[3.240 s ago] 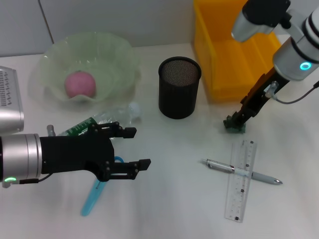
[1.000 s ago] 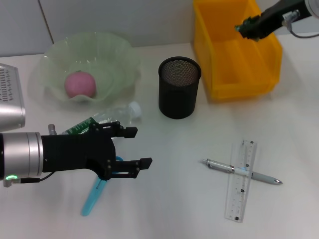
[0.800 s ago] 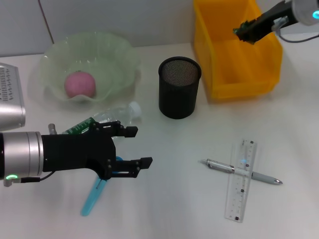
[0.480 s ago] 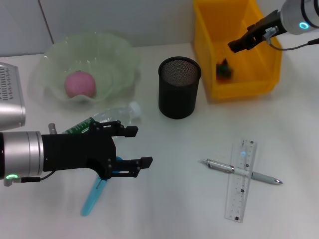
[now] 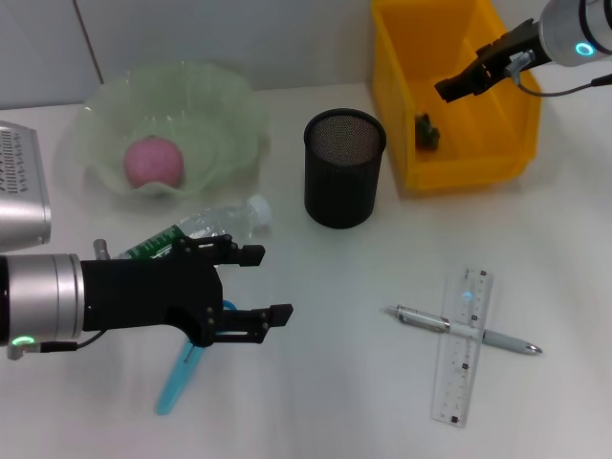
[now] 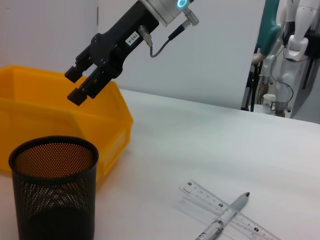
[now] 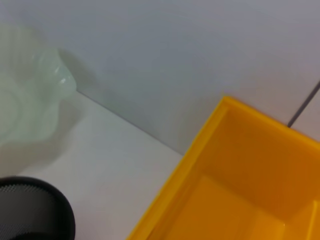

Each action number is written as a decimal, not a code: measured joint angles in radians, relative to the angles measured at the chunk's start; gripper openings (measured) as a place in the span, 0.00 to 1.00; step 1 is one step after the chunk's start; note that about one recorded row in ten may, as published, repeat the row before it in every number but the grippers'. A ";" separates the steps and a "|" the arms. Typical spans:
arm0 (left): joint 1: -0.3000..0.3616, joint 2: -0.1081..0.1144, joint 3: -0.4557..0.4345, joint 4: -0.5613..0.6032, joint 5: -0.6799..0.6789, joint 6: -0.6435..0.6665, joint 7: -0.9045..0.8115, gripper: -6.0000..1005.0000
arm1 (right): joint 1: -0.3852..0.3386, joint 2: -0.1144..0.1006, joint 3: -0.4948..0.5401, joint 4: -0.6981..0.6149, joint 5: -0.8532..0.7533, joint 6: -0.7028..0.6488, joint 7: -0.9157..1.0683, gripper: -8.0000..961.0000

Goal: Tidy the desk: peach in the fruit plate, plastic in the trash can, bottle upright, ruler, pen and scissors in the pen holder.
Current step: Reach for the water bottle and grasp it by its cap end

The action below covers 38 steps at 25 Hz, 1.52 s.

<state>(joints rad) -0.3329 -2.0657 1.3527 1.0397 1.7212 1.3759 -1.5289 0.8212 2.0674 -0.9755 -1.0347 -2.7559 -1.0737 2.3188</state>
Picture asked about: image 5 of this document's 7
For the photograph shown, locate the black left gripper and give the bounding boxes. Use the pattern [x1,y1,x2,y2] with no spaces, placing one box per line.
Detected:
[79,233,295,347]

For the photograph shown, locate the clear water bottle green label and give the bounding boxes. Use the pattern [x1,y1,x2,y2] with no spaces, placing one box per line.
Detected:
[114,193,273,262]

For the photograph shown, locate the clear plastic ruler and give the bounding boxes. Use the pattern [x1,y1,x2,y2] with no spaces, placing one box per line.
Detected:
[429,268,496,429]

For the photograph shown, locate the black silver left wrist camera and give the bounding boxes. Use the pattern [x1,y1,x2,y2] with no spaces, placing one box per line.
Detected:
[0,120,54,251]

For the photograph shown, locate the blue and teal scissors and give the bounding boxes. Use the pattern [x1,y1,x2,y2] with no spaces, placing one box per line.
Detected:
[153,298,239,417]

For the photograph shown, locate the silver grey pen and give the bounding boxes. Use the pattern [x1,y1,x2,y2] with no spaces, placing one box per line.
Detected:
[379,303,544,357]

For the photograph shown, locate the pink peach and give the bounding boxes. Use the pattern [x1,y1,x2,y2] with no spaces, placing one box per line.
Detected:
[123,135,186,189]

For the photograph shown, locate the black mesh pen holder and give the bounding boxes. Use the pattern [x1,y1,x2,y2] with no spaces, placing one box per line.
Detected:
[301,108,388,231]

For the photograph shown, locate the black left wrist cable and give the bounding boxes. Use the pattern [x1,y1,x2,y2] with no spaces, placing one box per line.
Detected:
[6,328,107,361]

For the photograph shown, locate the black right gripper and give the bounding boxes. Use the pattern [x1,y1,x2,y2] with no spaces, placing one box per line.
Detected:
[433,18,544,104]

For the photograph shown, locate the green glass fruit bowl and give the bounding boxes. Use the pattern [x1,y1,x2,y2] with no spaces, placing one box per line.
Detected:
[54,58,273,201]

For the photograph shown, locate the yellow plastic bin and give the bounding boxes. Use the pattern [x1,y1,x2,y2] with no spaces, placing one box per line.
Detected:
[369,0,545,198]

